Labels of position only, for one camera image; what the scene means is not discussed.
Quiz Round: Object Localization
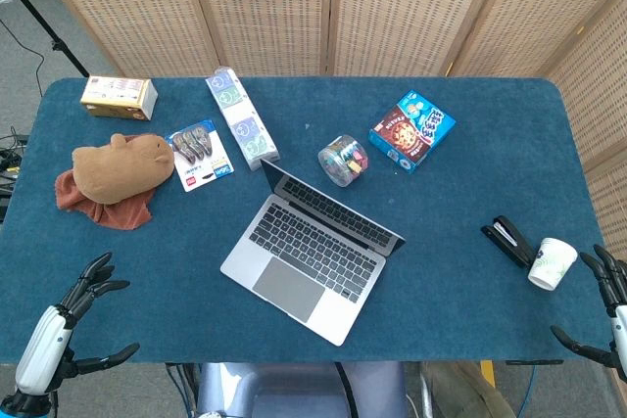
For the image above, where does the black cable bundle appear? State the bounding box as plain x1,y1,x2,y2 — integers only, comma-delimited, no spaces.
0,126,30,204

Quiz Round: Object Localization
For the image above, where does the long white tissue pack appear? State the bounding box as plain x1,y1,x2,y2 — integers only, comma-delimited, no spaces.
204,66,281,172

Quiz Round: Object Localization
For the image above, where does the silver laptop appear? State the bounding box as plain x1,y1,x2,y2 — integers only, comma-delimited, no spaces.
219,158,408,348

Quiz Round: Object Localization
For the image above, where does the woven folding screen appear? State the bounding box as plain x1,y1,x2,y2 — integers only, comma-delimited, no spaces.
23,0,627,390

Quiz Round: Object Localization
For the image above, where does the black stapler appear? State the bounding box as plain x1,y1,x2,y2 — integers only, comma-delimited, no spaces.
479,214,537,269

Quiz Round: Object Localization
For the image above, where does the yellow white cardboard box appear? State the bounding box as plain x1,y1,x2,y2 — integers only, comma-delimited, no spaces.
79,75,159,122

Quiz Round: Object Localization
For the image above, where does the white paper cup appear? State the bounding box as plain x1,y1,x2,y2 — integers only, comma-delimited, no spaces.
526,237,579,292

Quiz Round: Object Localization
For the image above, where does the black tripod stand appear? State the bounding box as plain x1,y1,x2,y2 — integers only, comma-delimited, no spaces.
0,0,90,77

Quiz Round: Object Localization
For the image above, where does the blue felt table mat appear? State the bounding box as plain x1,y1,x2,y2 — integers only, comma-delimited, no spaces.
0,75,622,366

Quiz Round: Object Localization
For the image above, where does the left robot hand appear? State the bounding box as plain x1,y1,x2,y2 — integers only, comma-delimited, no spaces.
14,252,141,396

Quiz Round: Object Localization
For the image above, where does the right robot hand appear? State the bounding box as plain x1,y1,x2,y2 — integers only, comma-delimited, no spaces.
550,244,627,371

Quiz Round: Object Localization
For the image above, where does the clear jar of colourful clips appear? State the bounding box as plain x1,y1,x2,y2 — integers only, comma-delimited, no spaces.
316,133,370,188

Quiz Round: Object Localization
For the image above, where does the blue cookie box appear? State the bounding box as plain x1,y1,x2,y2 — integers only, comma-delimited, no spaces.
367,89,458,175

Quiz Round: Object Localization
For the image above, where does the rust brown cloth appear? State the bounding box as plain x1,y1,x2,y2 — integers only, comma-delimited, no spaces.
54,133,161,231

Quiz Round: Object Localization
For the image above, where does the brown capybara plush toy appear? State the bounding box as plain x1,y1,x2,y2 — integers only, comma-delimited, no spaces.
72,132,175,206

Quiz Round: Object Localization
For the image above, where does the olive green bag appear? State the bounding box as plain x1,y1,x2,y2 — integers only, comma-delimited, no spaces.
421,361,515,418

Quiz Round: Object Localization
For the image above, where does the grey robot torso base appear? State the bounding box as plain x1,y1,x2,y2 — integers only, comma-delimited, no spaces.
194,361,409,418

